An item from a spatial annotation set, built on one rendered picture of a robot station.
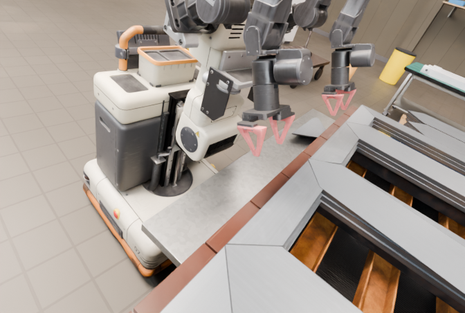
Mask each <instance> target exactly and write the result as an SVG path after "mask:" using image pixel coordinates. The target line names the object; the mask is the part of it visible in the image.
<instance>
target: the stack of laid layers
mask: <svg viewBox="0 0 465 313"><path fill-rule="evenodd" d="M369 126H370V127H373V128H375V129H377V130H379V131H381V132H382V133H384V134H387V135H388V136H391V137H392V138H395V139H396V140H398V141H400V142H402V143H404V144H406V145H408V146H410V147H411V148H413V149H415V150H417V151H419V152H421V153H423V154H425V155H426V156H428V157H430V158H432V159H434V160H436V161H438V162H440V163H442V164H444V165H445V166H448V167H449V168H452V169H453V170H455V171H457V172H459V173H461V174H463V175H465V163H464V162H463V161H460V160H459V159H456V158H455V157H453V156H451V155H449V154H446V153H445V152H442V151H441V150H438V149H437V148H435V147H433V146H431V145H429V144H427V143H425V142H423V141H421V140H419V139H417V138H415V137H413V136H411V135H409V134H407V133H405V132H403V131H401V130H399V129H397V128H395V127H393V126H391V125H389V124H387V123H385V122H383V121H382V120H380V119H378V118H376V117H374V119H373V120H372V122H371V123H370V124H369ZM355 151H357V152H360V153H361V154H363V155H365V156H366V157H368V158H370V159H371V160H373V161H375V162H377V163H379V164H380V165H382V166H384V167H385V168H387V169H389V170H391V171H393V172H394V173H396V174H398V175H399V176H401V177H403V178H404V179H407V180H408V181H410V182H412V183H413V184H415V185H417V186H418V187H420V188H423V189H424V190H426V191H428V192H429V193H431V194H433V195H434V196H436V197H438V198H440V199H442V200H443V201H445V202H447V203H448V204H450V205H452V206H454V207H455V208H457V209H459V210H461V211H462V212H464V213H465V197H464V196H462V195H461V194H459V193H456V192H455V191H454V190H451V189H450V188H448V187H446V186H444V185H442V184H440V183H439V182H437V181H435V180H434V179H431V178H430V177H428V176H426V175H424V174H422V173H420V172H419V171H417V170H415V169H414V168H411V167H410V166H408V165H406V164H404V163H402V162H400V161H399V160H397V159H395V158H394V157H392V156H390V155H388V154H386V153H384V152H382V151H380V150H379V149H377V148H375V147H374V146H372V145H370V144H368V143H366V142H365V141H362V140H360V139H359V140H358V141H357V143H356V144H355V146H354V147H353V148H352V150H351V151H350V153H349V154H348V155H347V157H346V158H345V160H344V161H343V162H342V164H340V165H343V166H346V164H347V162H348V161H349V160H350V159H351V157H352V155H353V154H354V153H355ZM336 164H339V163H336ZM354 173H355V172H354ZM355 174H356V173H355ZM356 175H357V174H356ZM358 176H359V175H358ZM359 177H361V176H359ZM361 178H362V177H361ZM362 179H364V178H362ZM364 180H366V179H364ZM366 181H367V182H368V183H370V184H372V183H371V182H369V181H368V180H366ZM372 185H373V186H374V187H376V188H378V189H379V190H380V191H382V192H383V193H385V194H386V195H388V196H389V197H391V198H392V199H394V200H395V201H397V202H398V203H400V204H401V205H403V206H405V207H406V208H407V209H409V210H410V211H412V212H413V213H415V214H416V215H418V216H419V217H421V218H422V219H424V220H425V221H427V222H428V223H430V224H432V225H433V226H435V227H436V228H438V229H439V230H440V231H442V232H444V233H445V234H446V235H448V236H450V237H451V238H452V239H454V240H456V241H457V242H459V243H460V244H462V245H463V246H465V239H463V238H461V237H459V236H458V235H456V234H455V233H453V232H452V231H449V230H448V229H447V228H445V227H443V226H442V225H440V224H438V223H436V222H435V221H433V220H432V219H430V218H429V217H427V216H425V215H424V214H422V213H420V212H419V211H417V210H415V209H413V208H412V207H410V206H409V205H407V204H405V203H404V202H402V201H401V200H399V199H397V198H396V197H394V196H392V195H391V194H389V193H387V192H385V191H384V190H382V189H381V188H379V187H378V186H375V185H374V184H372ZM318 206H321V207H322V208H324V209H325V210H326V211H328V212H329V213H331V214H332V215H333V216H335V217H337V218H338V219H339V220H341V221H342V222H344V223H345V224H346V225H348V226H349V227H351V228H352V229H354V230H355V231H357V232H358V233H360V234H361V235H362V236H364V237H365V238H367V239H368V240H369V241H371V242H373V243H374V244H375V245H376V246H378V247H380V248H381V249H382V250H384V251H385V252H387V253H388V254H390V255H391V256H392V257H394V258H396V259H397V260H398V261H399V262H401V263H403V264H404V265H405V266H407V267H408V268H410V269H411V270H413V271H414V272H415V273H417V274H419V275H420V276H421V277H422V278H424V279H426V280H427V281H428V282H430V283H431V284H433V285H434V286H435V287H437V288H438V289H440V290H441V291H443V292H444V293H446V294H447V295H449V296H450V297H451V298H453V299H454V300H456V301H457V302H458V303H460V304H462V305H463V306H464V307H465V294H464V293H462V292H461V291H459V290H458V289H457V288H456V287H454V286H453V285H451V284H450V283H449V282H448V281H446V280H445V279H443V278H442V277H441V276H439V275H438V274H436V273H435V272H434V271H433V270H431V269H430V268H429V267H427V266H425V264H423V263H422V262H420V261H419V260H417V259H416V258H415V257H414V256H412V255H411V254H409V253H408V252H407V251H406V250H404V249H403V248H401V247H400V246H399V245H398V244H396V243H395V242H393V241H392V240H391V239H389V238H388V237H387V236H385V235H384V234H382V233H381V232H380V231H378V230H377V229H376V228H374V227H373V226H372V225H371V224H369V223H368V222H366V221H365V220H364V219H363V218H361V217H359V216H358V215H357V214H355V213H354V212H353V211H351V210H350V209H349V208H348V207H346V206H345V205H343V204H342V203H340V202H339V201H338V200H337V199H335V198H334V197H332V196H331V195H330V194H329V193H327V192H326V191H324V190H322V192H321V193H320V194H319V196H318V198H317V199H316V200H315V202H314V203H313V204H312V206H311V208H310V209H309V210H308V211H307V213H306V214H305V216H304V217H303V218H302V220H301V221H300V223H299V224H298V225H297V227H296V228H295V230H294V231H293V232H292V234H291V235H290V237H289V238H288V240H287V241H286V242H285V244H284V245H283V246H282V247H284V248H285V249H286V250H287V251H288V250H289V249H290V247H291V245H292V244H293V243H294V241H295V239H296V238H297V237H298V236H299V234H300V232H301V231H302V229H303V228H304V226H305V225H306V223H307V222H308V221H309V219H310V217H311V216H312V215H313V213H314V212H315V210H316V209H317V207H318Z"/></svg>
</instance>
